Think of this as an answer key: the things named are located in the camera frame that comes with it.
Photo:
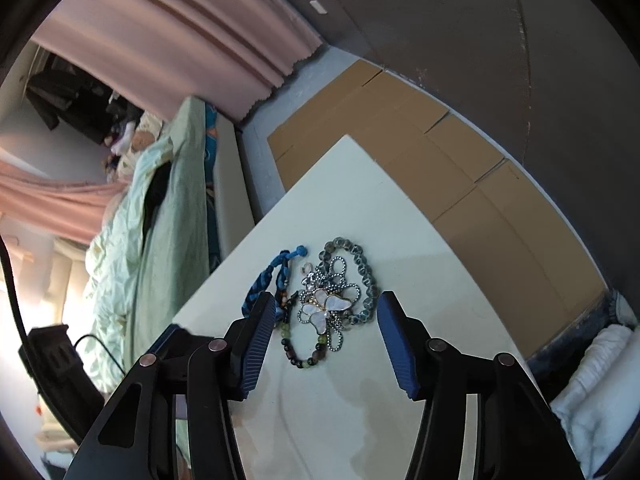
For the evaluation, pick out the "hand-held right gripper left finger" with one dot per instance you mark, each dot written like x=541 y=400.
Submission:
x=257 y=347

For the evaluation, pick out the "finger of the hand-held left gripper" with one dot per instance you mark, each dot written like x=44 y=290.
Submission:
x=167 y=336

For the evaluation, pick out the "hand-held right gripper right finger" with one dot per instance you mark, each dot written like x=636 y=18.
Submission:
x=397 y=347

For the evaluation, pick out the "pale green duvet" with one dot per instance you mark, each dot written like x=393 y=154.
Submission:
x=125 y=260

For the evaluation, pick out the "green bed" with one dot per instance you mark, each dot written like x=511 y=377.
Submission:
x=175 y=240

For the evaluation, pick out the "black garment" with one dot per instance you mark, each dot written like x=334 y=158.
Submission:
x=157 y=185

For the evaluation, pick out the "pink curtain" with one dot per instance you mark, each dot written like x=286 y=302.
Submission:
x=55 y=200
x=200 y=25

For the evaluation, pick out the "cream bed base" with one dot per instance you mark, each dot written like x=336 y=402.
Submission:
x=232 y=175

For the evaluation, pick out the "brown cardboard sheet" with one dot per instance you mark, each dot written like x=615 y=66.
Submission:
x=450 y=160

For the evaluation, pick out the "printed cream pillow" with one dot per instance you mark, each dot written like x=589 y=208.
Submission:
x=142 y=137

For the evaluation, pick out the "white cloth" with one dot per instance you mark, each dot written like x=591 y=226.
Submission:
x=600 y=385

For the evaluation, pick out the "blue denim garment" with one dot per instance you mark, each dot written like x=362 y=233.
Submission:
x=612 y=307

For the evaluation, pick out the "pile of dark clothes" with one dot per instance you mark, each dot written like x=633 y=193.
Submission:
x=75 y=100

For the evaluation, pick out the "white wall plate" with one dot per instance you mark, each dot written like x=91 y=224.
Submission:
x=318 y=6

